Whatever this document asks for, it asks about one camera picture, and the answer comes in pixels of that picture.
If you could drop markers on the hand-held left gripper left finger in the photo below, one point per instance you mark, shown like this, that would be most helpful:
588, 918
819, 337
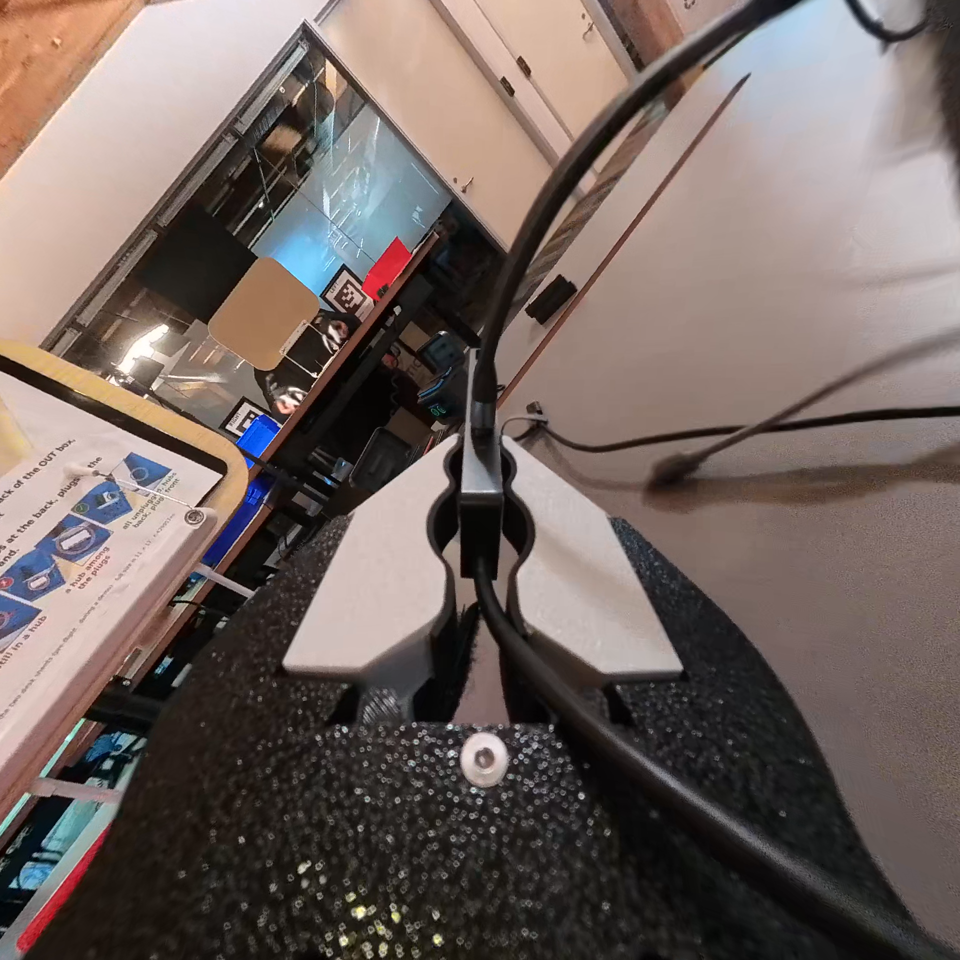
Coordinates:
367, 592

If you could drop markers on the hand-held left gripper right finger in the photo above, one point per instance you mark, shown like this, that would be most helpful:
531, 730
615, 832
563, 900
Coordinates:
592, 592

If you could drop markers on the blue plastic bin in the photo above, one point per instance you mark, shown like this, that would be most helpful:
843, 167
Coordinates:
240, 510
262, 439

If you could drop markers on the black and white tag marker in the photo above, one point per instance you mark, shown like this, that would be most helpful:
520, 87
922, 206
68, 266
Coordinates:
349, 294
244, 420

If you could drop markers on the black device with green display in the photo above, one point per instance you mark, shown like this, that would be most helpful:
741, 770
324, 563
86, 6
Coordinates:
442, 360

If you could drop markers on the printed instruction sheet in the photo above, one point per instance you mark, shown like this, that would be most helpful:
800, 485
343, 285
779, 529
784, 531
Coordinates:
112, 540

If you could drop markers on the small black block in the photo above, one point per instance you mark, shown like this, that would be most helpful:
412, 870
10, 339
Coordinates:
551, 298

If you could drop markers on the printed instruction sheet board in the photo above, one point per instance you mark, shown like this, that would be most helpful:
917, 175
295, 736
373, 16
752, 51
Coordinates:
90, 367

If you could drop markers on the glass partition window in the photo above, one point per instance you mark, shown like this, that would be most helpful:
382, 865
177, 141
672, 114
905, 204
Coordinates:
360, 172

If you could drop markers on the white wall cabinets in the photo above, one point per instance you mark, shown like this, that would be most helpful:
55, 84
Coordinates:
480, 97

